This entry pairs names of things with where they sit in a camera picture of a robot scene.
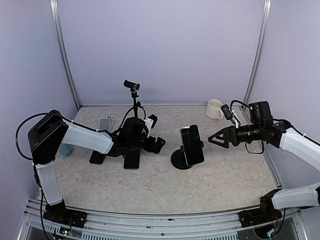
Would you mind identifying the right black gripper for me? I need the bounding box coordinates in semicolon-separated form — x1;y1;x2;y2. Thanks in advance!
209;122;264;148

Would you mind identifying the short bent black phone stand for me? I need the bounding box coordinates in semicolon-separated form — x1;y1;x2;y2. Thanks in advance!
170;140;205;170

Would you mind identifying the purple phone black screen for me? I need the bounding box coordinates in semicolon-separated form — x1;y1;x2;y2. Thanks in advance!
123;150;140;170

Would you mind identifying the tall black phone stand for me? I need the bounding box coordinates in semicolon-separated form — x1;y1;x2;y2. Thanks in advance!
123;79;141;118

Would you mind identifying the grey folding phone stand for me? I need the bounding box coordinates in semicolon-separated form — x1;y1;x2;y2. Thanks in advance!
98;116;115;132

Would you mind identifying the blue phone black screen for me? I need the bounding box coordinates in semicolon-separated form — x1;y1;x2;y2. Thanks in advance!
89;150;106;165

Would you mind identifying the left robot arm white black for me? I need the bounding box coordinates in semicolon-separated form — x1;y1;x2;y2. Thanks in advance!
27;109;166;223

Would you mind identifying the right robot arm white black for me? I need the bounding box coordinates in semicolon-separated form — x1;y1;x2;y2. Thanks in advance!
208;101;320;222

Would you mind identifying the white ceramic mug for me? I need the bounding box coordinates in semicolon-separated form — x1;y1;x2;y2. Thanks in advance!
205;99;224;120

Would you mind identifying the light blue cup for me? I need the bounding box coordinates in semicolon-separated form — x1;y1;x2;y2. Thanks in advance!
58;143;73;157

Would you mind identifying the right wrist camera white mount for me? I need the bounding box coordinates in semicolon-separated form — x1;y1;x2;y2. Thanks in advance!
220;104;241;128

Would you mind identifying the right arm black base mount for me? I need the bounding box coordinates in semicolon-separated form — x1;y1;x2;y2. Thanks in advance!
238;188;285;228

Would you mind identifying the front aluminium frame rail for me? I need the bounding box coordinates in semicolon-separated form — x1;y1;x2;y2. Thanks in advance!
17;197;311;240

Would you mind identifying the left aluminium frame post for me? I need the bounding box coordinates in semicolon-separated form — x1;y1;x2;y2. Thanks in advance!
50;0;82;111

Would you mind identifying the aluminium frame post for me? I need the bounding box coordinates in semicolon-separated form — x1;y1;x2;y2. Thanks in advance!
243;0;272;105
50;0;82;111

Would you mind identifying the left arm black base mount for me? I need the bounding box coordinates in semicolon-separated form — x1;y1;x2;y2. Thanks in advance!
43;199;88;229

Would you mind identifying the right aluminium frame post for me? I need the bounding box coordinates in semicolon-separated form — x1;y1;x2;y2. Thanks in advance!
243;0;272;105

